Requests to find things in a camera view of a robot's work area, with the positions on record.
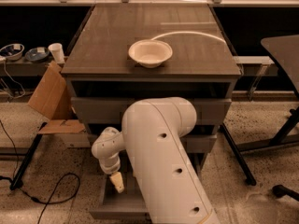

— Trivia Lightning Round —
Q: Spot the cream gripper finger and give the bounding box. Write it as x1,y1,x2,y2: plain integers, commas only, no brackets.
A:
109,172,124,193

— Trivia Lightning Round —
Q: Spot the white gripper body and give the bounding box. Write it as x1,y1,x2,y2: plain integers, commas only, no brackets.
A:
99,155,121,175

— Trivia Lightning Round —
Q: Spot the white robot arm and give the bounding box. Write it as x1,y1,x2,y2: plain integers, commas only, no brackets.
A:
92,97,221,224

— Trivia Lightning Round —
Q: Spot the grey bottom drawer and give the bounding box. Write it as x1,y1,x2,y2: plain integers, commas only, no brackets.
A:
88,152,206,221

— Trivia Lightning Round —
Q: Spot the grey top drawer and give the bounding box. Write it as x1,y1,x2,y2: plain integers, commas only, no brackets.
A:
71,97,232,125

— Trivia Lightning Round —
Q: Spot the grey drawer cabinet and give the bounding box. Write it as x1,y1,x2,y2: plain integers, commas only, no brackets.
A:
61,3,243,161

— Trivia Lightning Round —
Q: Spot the brown cardboard box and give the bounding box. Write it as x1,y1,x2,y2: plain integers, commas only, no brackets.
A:
28,61,85,134

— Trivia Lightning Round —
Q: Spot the black left table leg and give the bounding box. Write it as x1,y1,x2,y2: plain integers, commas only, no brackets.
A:
9,133,42,190

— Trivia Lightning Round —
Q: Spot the black table leg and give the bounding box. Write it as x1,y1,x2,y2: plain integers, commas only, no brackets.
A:
9,133,42,190
221,123,256,186

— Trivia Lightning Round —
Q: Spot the white paper bowl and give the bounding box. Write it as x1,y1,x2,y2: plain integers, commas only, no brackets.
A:
128,39,173,68

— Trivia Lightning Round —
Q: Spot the white paper cup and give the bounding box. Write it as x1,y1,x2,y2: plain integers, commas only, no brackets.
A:
49,43,64,63

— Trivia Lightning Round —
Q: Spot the black right table leg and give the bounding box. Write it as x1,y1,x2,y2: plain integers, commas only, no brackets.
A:
221,123,256,186

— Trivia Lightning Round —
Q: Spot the blue bowl right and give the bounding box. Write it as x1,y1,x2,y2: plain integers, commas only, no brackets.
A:
25,47,50,63

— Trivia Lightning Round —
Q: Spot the blue bowl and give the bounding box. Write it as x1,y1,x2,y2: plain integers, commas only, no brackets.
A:
0,43,24,61
25,47,50,63

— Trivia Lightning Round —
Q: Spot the grey low shelf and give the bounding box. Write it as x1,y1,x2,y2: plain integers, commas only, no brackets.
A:
0,58,64,77

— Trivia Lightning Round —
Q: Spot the blue bowl left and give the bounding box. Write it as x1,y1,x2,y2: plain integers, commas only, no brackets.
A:
0,43,24,61

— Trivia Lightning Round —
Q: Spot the black caster foot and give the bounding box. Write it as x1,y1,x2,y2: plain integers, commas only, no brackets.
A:
272,185,299,202

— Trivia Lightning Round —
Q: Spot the black stand base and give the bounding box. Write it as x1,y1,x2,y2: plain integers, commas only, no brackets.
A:
236,106,299,153

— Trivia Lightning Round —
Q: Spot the white cable on counter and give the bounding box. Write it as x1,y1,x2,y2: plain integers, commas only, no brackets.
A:
151,31,228,45

